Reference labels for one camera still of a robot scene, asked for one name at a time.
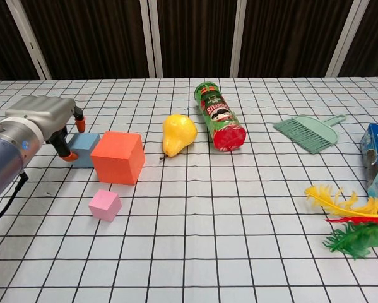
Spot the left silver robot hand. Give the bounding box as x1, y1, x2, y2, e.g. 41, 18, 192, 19
4, 95, 86, 162

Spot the blue foam cube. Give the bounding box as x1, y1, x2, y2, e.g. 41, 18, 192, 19
69, 132, 101, 168

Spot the small pink foam cube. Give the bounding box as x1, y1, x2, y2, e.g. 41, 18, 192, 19
87, 189, 122, 223

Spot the mint green hand brush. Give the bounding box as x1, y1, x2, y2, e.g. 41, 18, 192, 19
273, 114, 347, 155

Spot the large orange foam cube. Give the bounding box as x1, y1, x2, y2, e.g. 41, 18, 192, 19
90, 131, 146, 186

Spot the yellow toy pear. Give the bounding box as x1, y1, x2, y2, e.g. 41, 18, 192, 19
158, 113, 198, 160

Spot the green Pringles chips can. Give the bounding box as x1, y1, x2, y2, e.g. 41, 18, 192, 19
194, 81, 247, 153

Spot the white grid-pattern tablecloth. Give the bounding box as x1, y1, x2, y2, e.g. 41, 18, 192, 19
0, 76, 378, 303

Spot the colourful feather shuttlecock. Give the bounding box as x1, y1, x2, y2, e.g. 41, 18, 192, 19
304, 184, 378, 260

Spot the white partition frame post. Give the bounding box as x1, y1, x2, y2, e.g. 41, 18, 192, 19
7, 0, 53, 80
230, 0, 247, 78
139, 0, 163, 79
326, 0, 371, 78

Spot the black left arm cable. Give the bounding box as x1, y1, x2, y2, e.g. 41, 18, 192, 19
0, 172, 29, 229

